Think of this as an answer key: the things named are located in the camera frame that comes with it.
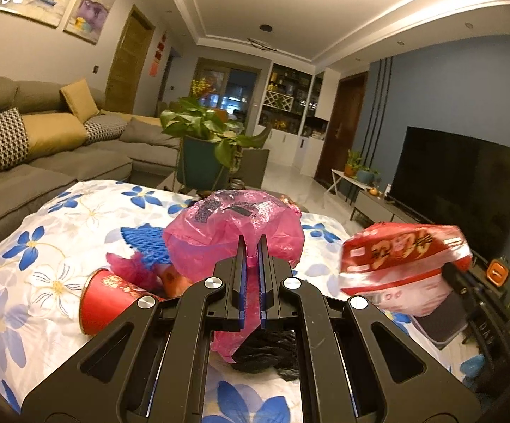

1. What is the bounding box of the pink plastic bag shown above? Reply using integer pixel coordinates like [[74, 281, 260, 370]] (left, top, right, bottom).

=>
[[162, 189, 305, 365]]

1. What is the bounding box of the black plastic bag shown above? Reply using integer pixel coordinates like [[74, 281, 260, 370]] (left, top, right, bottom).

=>
[[231, 326, 300, 382]]

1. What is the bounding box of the red white snack bag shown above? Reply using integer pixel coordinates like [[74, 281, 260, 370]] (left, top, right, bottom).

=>
[[338, 222, 472, 317]]

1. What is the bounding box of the dark grey trash bin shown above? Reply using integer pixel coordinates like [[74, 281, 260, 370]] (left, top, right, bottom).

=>
[[411, 306, 467, 350]]

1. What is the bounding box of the orange white paper cup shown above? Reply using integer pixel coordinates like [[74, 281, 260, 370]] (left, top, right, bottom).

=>
[[160, 265, 193, 298]]

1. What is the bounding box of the grey dining chair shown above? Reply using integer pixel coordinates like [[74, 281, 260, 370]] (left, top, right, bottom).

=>
[[234, 125, 271, 188]]

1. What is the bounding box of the magenta crumpled wrapper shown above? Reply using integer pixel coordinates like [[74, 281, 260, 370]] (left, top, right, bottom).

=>
[[106, 252, 162, 292]]

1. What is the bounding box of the white side table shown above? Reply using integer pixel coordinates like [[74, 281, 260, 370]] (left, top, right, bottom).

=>
[[326, 169, 371, 205]]

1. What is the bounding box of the small potted plant orange pot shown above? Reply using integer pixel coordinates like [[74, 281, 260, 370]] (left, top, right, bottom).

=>
[[344, 150, 361, 178]]

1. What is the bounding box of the grey tv cabinet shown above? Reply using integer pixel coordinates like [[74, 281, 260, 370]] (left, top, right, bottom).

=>
[[353, 190, 432, 225]]

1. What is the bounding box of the green potted plant teal pot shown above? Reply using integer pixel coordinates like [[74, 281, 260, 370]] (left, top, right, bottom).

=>
[[159, 97, 271, 191]]

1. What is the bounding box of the small potted plant blue pot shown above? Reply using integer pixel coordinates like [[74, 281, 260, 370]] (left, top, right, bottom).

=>
[[356, 166, 381, 187]]

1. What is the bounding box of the red paper cup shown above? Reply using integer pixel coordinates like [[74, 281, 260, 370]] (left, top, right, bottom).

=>
[[79, 268, 157, 336]]

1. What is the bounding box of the dark wooden door right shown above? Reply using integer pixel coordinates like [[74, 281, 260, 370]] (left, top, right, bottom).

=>
[[314, 72, 368, 187]]

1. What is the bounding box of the grey sectional sofa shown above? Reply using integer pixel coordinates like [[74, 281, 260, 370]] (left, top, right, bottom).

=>
[[0, 76, 180, 242]]

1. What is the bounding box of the display cabinet with bottles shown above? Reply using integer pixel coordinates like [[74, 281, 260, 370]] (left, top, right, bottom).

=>
[[258, 64, 328, 139]]

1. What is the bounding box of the black flat television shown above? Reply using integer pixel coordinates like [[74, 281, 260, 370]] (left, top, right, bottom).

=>
[[390, 127, 510, 261]]

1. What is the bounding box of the houndstooth cushion far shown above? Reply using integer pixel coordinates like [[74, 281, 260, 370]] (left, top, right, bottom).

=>
[[84, 114, 128, 145]]

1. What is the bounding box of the floral white blue tablecloth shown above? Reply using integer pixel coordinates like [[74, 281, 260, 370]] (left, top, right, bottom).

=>
[[0, 178, 481, 423]]

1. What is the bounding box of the ceiling lamp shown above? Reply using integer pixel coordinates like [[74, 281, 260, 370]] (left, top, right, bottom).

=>
[[247, 24, 276, 51]]

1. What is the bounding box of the yellow flat cushion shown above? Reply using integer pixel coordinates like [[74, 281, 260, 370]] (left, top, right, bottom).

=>
[[22, 113, 87, 160]]

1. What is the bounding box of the yellow upright cushion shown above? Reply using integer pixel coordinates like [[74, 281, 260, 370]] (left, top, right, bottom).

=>
[[60, 79, 99, 123]]

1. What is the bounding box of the purple landscape painting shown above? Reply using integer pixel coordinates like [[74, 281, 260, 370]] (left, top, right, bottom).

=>
[[64, 0, 115, 45]]

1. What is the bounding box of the wooden door left wall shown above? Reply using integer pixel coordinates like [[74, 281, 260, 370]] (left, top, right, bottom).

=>
[[105, 5, 154, 114]]

